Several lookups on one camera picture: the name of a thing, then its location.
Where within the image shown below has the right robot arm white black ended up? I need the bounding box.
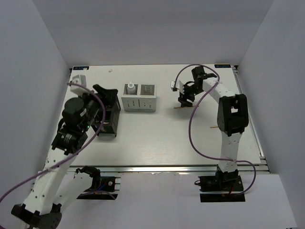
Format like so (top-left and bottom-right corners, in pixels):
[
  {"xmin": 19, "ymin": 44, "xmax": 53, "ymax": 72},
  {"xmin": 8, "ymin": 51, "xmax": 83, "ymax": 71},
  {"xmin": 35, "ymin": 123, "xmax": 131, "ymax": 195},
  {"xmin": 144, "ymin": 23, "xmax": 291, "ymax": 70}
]
[{"xmin": 171, "ymin": 64, "xmax": 249, "ymax": 190}]

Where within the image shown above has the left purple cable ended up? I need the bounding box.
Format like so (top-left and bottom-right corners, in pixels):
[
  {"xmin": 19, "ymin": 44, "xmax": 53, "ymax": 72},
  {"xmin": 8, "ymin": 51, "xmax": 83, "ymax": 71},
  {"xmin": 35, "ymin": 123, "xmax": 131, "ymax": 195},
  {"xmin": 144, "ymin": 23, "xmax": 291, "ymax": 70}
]
[{"xmin": 0, "ymin": 82, "xmax": 117, "ymax": 203}]

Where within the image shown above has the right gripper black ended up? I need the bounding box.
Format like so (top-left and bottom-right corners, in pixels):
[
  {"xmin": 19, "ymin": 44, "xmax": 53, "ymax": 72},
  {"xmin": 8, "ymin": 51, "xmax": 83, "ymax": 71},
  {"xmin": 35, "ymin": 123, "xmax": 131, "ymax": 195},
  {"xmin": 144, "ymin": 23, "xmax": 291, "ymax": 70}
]
[{"xmin": 178, "ymin": 83, "xmax": 203, "ymax": 107}]

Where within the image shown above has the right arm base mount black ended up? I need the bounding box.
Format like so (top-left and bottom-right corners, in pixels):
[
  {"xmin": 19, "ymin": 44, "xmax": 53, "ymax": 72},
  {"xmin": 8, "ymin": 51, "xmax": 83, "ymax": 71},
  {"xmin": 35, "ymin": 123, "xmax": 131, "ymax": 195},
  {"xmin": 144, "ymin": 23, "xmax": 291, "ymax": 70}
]
[{"xmin": 194, "ymin": 176, "xmax": 245, "ymax": 203}]

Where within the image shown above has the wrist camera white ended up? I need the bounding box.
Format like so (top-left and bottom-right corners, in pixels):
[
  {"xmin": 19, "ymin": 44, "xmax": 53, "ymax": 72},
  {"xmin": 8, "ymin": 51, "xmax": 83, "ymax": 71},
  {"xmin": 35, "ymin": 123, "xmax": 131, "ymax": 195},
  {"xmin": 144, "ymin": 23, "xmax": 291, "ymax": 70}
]
[
  {"xmin": 70, "ymin": 74, "xmax": 87, "ymax": 96},
  {"xmin": 171, "ymin": 80, "xmax": 184, "ymax": 94}
]

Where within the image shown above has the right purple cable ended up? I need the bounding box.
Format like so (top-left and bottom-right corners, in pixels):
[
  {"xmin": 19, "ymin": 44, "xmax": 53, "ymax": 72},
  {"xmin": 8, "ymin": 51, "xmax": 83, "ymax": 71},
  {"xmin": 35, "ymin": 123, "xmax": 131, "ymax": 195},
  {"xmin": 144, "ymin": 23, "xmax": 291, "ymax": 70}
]
[{"xmin": 175, "ymin": 63, "xmax": 257, "ymax": 197}]

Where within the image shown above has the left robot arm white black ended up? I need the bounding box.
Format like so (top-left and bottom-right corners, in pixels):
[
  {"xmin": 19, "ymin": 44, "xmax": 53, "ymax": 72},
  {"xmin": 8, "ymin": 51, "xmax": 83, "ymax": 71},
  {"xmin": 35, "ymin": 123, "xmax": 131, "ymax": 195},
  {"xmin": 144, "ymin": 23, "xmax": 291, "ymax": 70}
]
[{"xmin": 11, "ymin": 82, "xmax": 118, "ymax": 229}]

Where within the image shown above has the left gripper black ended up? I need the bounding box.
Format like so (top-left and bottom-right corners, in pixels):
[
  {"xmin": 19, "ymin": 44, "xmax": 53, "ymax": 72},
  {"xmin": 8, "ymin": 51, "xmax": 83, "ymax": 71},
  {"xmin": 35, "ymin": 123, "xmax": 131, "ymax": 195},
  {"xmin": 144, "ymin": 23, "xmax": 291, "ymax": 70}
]
[{"xmin": 77, "ymin": 83, "xmax": 118, "ymax": 131}]

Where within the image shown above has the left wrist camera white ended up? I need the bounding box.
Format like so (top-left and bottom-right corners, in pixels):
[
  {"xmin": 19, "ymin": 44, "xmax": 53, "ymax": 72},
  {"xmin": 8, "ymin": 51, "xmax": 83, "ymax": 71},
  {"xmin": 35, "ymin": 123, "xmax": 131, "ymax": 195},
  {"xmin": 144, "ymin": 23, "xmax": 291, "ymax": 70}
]
[{"xmin": 70, "ymin": 74, "xmax": 87, "ymax": 96}]

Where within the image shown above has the black mesh organizer box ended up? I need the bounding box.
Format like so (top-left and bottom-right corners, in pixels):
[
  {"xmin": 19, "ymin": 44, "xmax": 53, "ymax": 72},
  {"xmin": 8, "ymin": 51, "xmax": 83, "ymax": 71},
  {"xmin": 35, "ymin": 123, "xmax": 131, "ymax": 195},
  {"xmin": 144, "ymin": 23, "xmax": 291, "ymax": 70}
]
[{"xmin": 98, "ymin": 89, "xmax": 121, "ymax": 137}]

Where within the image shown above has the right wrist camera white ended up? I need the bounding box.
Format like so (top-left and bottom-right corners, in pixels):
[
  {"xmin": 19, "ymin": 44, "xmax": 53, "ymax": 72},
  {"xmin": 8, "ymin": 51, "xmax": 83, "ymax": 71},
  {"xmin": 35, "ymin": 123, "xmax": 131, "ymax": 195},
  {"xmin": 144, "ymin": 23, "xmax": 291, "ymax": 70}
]
[{"xmin": 171, "ymin": 80, "xmax": 184, "ymax": 94}]

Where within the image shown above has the blue label sticker right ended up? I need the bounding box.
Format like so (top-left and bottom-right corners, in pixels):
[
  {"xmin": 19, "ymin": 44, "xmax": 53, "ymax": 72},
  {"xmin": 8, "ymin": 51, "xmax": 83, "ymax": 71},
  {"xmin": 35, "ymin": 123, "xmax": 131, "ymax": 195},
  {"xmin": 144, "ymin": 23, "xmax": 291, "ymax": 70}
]
[{"xmin": 214, "ymin": 64, "xmax": 231, "ymax": 68}]

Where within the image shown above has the white spray bottle teal base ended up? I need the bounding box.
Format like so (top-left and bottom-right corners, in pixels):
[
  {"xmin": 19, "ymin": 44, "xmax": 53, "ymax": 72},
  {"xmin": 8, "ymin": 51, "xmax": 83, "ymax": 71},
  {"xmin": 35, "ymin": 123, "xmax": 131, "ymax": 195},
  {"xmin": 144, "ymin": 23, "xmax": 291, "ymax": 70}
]
[{"xmin": 127, "ymin": 82, "xmax": 137, "ymax": 95}]

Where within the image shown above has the white slotted organizer box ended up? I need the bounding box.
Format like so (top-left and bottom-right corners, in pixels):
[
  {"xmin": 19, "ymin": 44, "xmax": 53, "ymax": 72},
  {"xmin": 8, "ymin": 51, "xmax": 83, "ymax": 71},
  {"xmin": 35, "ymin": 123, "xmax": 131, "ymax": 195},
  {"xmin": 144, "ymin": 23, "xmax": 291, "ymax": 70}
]
[{"xmin": 121, "ymin": 83, "xmax": 157, "ymax": 112}]

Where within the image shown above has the blue label sticker left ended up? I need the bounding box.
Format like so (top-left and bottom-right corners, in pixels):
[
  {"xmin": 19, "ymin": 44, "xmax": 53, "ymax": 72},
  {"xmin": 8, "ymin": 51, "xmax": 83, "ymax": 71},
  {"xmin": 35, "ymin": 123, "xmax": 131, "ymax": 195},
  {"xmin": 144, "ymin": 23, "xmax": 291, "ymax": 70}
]
[{"xmin": 73, "ymin": 66, "xmax": 89, "ymax": 71}]

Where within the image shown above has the purple cable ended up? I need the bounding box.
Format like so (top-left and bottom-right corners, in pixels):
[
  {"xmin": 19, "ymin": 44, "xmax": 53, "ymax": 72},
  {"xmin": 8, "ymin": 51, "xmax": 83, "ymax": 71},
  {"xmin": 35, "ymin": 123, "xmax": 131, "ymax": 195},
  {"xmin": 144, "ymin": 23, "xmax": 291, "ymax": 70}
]
[
  {"xmin": 0, "ymin": 82, "xmax": 117, "ymax": 203},
  {"xmin": 175, "ymin": 63, "xmax": 257, "ymax": 197}
]

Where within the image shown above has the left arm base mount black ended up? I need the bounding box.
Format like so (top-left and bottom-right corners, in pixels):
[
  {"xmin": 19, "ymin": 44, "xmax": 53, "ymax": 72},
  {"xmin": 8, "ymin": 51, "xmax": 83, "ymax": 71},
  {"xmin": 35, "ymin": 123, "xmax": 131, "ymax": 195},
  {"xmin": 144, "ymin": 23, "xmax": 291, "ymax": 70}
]
[{"xmin": 77, "ymin": 174, "xmax": 121, "ymax": 200}]

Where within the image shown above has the blue label sticker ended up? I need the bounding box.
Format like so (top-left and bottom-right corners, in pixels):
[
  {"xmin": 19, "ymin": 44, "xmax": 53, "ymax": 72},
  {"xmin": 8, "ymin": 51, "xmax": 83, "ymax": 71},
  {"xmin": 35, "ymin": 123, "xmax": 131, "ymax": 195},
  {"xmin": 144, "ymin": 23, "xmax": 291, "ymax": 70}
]
[
  {"xmin": 73, "ymin": 66, "xmax": 89, "ymax": 71},
  {"xmin": 214, "ymin": 64, "xmax": 231, "ymax": 68}
]

